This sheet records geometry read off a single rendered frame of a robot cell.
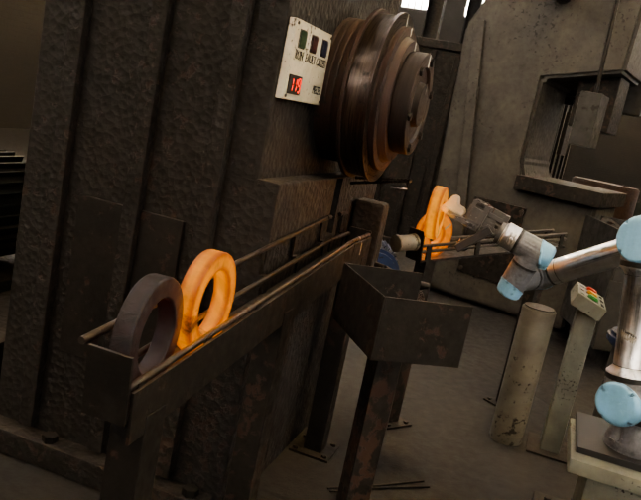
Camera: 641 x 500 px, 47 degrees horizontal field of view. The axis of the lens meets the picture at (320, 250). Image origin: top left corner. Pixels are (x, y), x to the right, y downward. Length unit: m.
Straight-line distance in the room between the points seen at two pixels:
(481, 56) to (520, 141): 0.60
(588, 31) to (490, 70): 0.61
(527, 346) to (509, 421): 0.29
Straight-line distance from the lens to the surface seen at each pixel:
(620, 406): 2.02
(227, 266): 1.32
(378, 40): 1.94
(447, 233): 2.60
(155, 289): 1.10
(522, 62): 4.77
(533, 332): 2.70
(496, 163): 4.75
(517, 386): 2.75
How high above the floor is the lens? 1.07
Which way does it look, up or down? 11 degrees down
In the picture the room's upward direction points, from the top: 11 degrees clockwise
